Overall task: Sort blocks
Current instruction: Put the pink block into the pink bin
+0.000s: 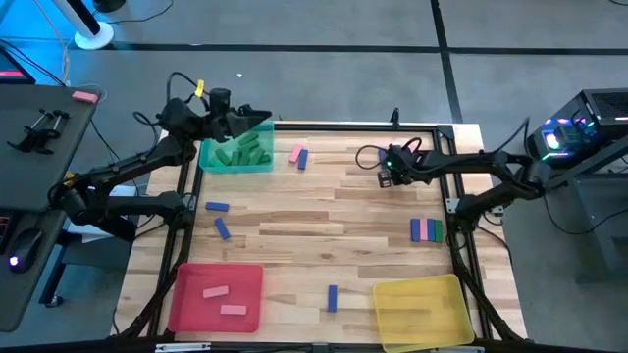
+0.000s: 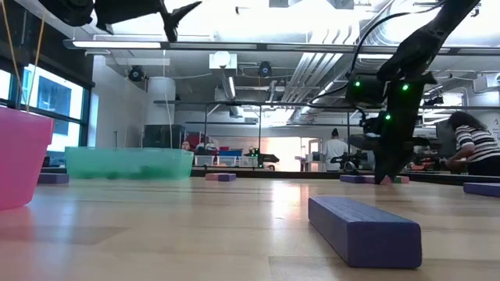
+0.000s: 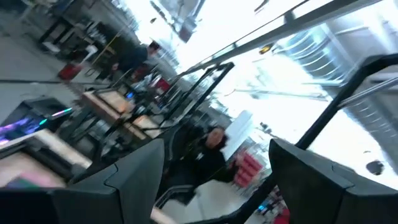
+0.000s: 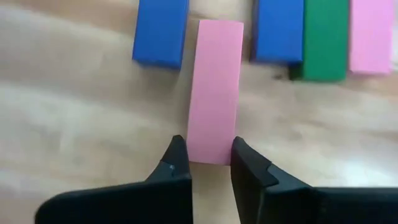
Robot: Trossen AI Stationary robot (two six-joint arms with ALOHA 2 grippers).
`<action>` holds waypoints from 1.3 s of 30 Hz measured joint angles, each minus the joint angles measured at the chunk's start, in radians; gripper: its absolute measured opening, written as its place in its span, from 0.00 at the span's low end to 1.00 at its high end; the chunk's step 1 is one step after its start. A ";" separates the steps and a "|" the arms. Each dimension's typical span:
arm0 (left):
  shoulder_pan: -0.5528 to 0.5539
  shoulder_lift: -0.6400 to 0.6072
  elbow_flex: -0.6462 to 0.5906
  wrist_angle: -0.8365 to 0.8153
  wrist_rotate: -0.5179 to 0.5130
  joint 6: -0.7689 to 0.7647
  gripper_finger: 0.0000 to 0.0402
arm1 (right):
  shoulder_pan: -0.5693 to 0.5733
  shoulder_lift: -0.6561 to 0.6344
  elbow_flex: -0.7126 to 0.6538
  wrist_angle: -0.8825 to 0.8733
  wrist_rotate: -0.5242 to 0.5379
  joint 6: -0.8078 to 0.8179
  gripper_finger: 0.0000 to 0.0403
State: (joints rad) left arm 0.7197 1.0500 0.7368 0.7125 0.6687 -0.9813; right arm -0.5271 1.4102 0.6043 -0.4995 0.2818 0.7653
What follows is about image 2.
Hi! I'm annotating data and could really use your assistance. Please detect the white round column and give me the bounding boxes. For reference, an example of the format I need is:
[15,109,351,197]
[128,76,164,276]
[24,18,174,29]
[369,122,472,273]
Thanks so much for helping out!
[146,76,177,128]

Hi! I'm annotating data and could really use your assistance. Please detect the silver ventilation ducts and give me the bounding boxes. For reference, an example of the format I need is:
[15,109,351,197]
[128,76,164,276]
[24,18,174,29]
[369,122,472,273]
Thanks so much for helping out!
[279,23,395,122]

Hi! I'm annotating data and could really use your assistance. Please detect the white round lamp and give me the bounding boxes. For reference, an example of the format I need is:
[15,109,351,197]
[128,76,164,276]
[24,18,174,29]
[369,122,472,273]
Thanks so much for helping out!
[209,50,238,70]

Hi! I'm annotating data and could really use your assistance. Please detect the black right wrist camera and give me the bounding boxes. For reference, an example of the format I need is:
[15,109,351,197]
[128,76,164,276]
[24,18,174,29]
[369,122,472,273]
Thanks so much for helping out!
[345,73,388,108]

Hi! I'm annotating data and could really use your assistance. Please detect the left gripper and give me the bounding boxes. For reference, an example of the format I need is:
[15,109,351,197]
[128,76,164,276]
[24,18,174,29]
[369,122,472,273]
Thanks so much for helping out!
[95,0,203,43]

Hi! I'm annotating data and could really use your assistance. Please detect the blue round ceiling device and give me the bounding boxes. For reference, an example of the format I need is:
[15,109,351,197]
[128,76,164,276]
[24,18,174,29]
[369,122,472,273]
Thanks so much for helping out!
[256,60,273,78]

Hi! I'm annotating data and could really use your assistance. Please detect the red translucent plastic bin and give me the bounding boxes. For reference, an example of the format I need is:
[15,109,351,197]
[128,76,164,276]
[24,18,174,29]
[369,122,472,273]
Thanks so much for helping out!
[0,105,55,212]

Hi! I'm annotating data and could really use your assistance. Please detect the teal translucent plastic bin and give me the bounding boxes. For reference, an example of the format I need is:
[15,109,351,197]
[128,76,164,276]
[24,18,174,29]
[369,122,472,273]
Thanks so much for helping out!
[64,146,195,181]

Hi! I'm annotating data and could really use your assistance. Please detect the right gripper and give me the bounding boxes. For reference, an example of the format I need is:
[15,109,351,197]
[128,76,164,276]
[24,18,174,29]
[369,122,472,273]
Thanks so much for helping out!
[349,76,437,184]

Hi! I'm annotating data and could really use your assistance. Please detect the black ceiling camera rig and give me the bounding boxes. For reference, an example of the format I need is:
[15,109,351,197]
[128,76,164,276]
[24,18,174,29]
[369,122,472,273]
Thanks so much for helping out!
[422,94,445,107]

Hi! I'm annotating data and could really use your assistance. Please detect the large window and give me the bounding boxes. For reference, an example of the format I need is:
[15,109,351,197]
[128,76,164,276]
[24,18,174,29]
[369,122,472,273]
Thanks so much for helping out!
[0,62,93,157]

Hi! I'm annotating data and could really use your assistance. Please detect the long ceiling light bar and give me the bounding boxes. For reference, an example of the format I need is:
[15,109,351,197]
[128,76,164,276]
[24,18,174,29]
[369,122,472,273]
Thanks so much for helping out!
[62,37,500,56]

